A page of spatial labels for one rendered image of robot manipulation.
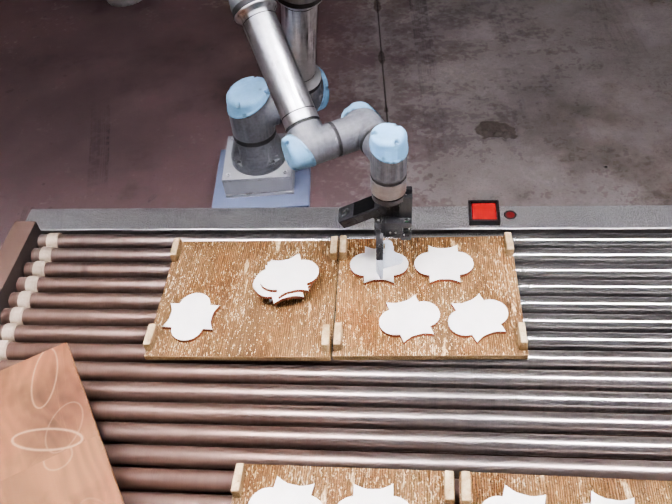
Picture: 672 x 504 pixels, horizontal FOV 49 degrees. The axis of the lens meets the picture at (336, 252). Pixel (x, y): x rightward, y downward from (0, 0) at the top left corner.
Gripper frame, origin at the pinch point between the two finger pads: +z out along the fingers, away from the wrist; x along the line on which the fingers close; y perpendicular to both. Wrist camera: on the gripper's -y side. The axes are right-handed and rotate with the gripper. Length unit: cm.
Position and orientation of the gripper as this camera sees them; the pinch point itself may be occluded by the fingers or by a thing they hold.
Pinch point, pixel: (378, 255)
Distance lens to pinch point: 172.9
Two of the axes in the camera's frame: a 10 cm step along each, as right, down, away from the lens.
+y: 10.0, 0.1, -0.7
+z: 0.4, 6.9, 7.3
